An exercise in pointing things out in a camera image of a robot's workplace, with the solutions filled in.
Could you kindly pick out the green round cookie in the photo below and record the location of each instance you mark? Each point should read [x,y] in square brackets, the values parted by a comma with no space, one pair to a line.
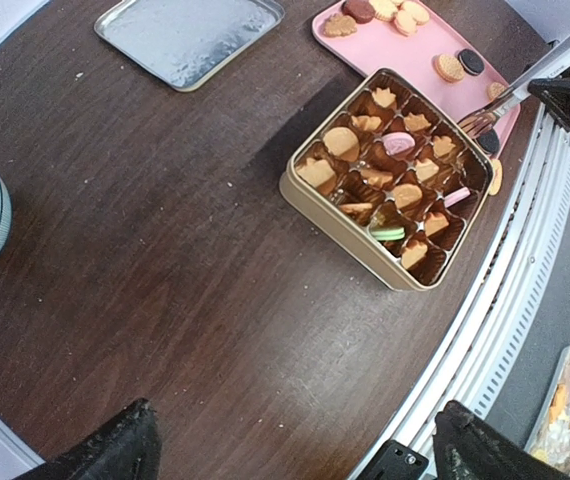
[388,234]

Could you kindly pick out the pink plastic tray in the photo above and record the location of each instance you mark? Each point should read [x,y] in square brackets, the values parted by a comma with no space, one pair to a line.
[378,44]

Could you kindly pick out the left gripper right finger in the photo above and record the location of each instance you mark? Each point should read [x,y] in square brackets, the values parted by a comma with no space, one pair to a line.
[466,447]

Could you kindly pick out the black sandwich cookie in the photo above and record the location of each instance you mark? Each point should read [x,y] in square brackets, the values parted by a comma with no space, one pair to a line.
[471,62]
[489,142]

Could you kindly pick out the metal tongs white handle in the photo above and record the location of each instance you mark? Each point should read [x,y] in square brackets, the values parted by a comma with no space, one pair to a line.
[549,66]

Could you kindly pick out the black sandwich cookie bottom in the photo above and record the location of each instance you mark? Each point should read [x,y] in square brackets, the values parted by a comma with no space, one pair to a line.
[489,142]

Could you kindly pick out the pink round cookie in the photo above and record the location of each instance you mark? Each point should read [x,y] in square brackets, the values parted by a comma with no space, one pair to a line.
[397,143]
[456,196]

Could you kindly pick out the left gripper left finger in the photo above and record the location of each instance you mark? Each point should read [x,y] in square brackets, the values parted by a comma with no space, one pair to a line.
[127,446]

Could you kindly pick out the plain round tan cookie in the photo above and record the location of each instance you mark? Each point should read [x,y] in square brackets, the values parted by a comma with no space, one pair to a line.
[342,143]

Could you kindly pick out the clock face round cookie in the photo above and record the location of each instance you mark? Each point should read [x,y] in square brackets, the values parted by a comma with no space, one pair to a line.
[497,179]

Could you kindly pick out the silver tin lid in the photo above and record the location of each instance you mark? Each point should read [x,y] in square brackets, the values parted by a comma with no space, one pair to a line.
[185,43]

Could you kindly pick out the brown chocolate round cookie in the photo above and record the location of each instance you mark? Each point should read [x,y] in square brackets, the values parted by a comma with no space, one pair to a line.
[361,11]

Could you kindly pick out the gold cookie tin box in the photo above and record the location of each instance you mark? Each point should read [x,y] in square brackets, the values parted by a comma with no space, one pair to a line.
[347,199]

